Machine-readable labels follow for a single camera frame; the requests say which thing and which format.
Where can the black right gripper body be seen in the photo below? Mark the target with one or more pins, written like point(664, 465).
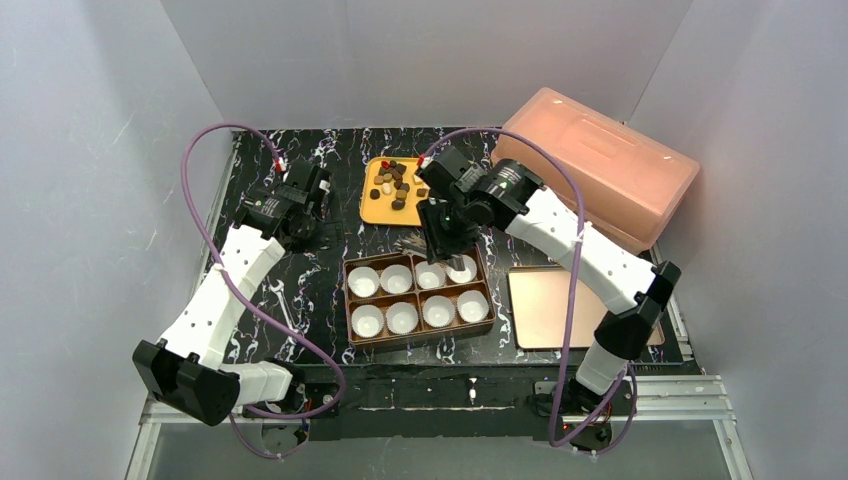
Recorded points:
point(441, 242)

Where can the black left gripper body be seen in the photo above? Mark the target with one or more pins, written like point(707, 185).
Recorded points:
point(312, 188)

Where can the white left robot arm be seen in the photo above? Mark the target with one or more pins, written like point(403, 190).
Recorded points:
point(185, 367)

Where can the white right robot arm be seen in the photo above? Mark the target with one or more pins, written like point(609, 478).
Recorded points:
point(634, 291)

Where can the brown chocolate box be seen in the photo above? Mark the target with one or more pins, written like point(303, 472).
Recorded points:
point(416, 296)

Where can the white paper cup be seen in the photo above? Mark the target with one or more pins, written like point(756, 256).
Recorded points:
point(438, 311)
point(363, 282)
point(429, 276)
point(396, 279)
point(466, 273)
point(402, 318)
point(367, 321)
point(472, 306)

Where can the orange plastic tray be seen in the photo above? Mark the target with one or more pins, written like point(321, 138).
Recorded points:
point(399, 182)

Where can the pink plastic storage case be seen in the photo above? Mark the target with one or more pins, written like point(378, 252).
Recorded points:
point(631, 184)

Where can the aluminium frame rail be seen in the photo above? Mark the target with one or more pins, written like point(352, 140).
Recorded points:
point(661, 398)

